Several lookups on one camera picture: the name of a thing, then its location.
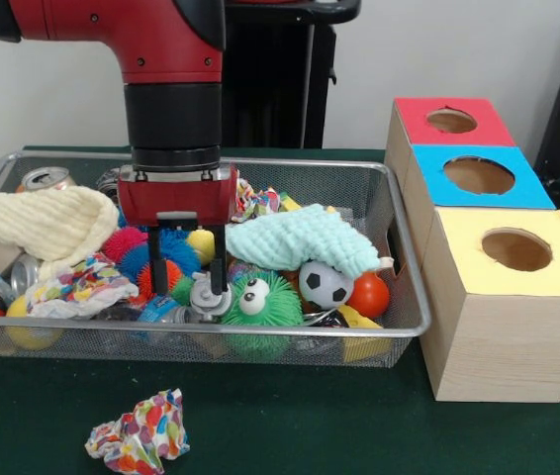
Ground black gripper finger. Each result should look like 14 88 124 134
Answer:
209 225 228 296
151 225 170 299

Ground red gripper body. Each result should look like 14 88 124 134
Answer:
117 166 239 229

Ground mint green waffle cloth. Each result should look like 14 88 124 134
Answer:
226 203 382 278

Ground cream waffle cloth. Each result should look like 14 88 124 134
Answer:
0 186 121 280

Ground wooden box with three holes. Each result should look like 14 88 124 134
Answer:
384 96 560 404

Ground orange spiky ball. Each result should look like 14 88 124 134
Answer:
137 259 184 300

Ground yellow ball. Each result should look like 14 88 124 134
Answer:
187 231 217 264

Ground blue spiky ball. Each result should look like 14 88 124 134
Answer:
117 228 202 283

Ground grey robot toy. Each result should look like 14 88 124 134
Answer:
189 279 233 322

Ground green fuzzy toy with eyes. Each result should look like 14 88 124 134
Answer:
223 270 303 363

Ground black and white soccer ball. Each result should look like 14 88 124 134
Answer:
299 260 355 312

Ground crushed silver can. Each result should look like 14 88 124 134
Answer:
19 166 73 192

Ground yellow cheese wedge toy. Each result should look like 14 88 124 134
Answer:
337 305 392 362

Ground red ball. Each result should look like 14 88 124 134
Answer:
349 272 391 319

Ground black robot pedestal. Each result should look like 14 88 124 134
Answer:
223 0 362 149

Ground wire mesh bin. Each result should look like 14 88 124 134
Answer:
0 150 432 370

